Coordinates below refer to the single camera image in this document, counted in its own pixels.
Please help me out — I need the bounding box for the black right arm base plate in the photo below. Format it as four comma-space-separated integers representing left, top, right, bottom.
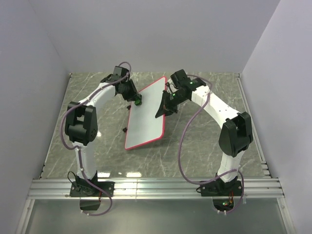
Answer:
196, 176, 244, 196

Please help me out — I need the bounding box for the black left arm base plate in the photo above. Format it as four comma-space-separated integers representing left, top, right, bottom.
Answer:
69, 181, 115, 197

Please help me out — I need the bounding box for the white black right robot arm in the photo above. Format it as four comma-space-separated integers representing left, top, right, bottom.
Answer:
155, 75, 253, 195

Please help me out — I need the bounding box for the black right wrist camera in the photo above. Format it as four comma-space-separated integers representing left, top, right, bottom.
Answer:
171, 69, 190, 89

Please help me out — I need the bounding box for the green whiteboard eraser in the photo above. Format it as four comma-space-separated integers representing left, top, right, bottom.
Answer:
134, 97, 142, 106

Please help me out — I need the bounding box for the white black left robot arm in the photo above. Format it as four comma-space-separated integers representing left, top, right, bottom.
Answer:
60, 62, 142, 196

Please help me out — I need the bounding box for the red framed whiteboard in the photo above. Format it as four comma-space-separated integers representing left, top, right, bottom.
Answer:
124, 77, 167, 150

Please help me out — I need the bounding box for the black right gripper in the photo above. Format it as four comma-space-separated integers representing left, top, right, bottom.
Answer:
155, 91, 187, 120

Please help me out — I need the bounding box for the aluminium front rail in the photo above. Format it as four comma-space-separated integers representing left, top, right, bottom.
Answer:
27, 178, 284, 200

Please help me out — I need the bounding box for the aluminium rail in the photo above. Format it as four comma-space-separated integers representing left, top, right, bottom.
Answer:
27, 178, 284, 200
235, 73, 272, 178

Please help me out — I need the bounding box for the aluminium right side rail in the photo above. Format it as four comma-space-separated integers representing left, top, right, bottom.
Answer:
235, 73, 272, 178

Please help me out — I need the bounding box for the metal wire whiteboard stand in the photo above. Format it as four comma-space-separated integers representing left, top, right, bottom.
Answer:
122, 105, 131, 133

